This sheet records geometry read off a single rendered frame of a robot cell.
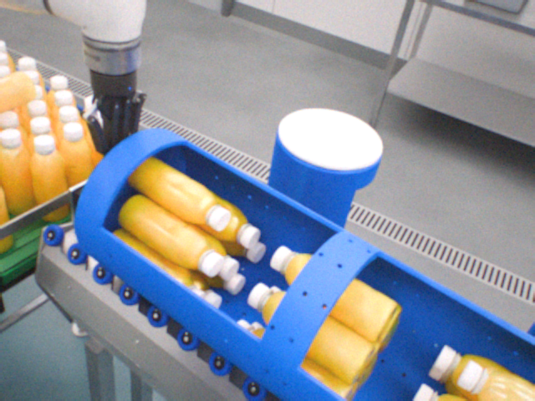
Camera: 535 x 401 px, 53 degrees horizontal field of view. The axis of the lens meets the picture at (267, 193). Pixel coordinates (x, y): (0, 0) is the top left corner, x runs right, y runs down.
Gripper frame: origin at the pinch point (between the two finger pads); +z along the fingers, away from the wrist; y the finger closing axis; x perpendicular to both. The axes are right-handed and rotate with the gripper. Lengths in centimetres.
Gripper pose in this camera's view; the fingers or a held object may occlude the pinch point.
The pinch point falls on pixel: (117, 164)
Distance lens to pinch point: 104.3
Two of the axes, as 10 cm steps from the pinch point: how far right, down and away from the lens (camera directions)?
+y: -5.8, 4.5, -6.8
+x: 8.0, 4.6, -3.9
